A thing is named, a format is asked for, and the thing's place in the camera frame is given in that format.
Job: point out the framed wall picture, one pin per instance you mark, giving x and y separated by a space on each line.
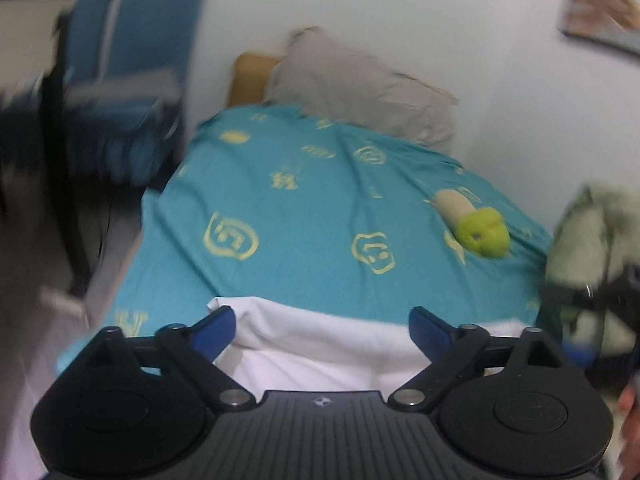
612 24

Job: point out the cream fleece blanket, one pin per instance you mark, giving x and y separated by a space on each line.
597 236

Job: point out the teal patterned bed sheet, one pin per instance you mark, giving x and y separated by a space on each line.
320 216

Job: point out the green plush toy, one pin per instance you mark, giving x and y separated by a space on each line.
480 231

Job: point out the white t-shirt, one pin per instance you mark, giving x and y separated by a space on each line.
278 347

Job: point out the grey pillow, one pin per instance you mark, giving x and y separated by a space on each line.
328 79

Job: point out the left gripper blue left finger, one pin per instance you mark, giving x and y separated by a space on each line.
191 352

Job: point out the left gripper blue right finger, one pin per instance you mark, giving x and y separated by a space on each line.
453 353

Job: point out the wooden headboard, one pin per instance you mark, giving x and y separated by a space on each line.
250 75

